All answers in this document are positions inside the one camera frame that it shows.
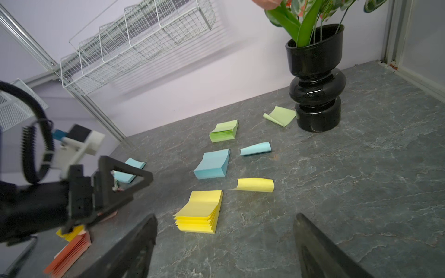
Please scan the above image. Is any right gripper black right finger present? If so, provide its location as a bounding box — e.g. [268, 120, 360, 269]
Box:
[293, 213, 372, 278]

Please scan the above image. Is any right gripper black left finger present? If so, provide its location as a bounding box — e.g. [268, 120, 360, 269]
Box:
[79, 214, 158, 278]

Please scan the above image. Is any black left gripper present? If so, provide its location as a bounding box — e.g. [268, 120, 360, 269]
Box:
[1, 156, 154, 243]

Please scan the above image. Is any pink memo pad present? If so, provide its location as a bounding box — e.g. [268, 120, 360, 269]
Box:
[43, 232, 92, 278]

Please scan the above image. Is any torn yellow memo page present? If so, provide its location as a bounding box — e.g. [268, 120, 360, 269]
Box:
[234, 178, 275, 193]

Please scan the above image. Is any torn blue memo page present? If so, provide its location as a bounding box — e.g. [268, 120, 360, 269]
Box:
[240, 142, 272, 156]

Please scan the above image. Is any green memo pad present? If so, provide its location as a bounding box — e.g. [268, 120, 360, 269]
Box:
[209, 120, 239, 143]

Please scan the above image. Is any torn green memo page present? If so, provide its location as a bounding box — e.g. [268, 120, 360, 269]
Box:
[263, 106, 296, 127]

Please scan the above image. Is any light blue memo pad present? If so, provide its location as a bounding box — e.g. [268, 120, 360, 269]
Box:
[112, 158, 147, 184]

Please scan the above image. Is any yellow fanned memo pad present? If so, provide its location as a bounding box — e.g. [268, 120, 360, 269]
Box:
[56, 225, 86, 242]

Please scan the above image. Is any black glossy vase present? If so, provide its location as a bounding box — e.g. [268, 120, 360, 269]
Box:
[285, 24, 346, 133]

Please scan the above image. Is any green artificial plant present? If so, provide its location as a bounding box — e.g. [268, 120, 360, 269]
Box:
[251, 0, 388, 48]

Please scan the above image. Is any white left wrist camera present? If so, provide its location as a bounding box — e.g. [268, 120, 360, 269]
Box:
[52, 125, 105, 180]

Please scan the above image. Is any white wire side basket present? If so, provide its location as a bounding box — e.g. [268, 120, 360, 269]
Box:
[1, 79, 48, 132]

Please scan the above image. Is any white wire shelf basket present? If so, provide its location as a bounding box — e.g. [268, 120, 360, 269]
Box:
[60, 1, 216, 95]

